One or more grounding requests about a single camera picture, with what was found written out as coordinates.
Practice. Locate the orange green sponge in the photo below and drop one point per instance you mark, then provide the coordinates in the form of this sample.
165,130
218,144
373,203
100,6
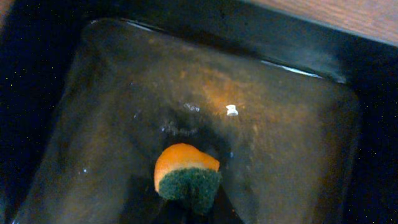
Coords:
186,174

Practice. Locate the black rectangular tray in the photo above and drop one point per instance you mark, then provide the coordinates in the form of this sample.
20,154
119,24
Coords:
302,117

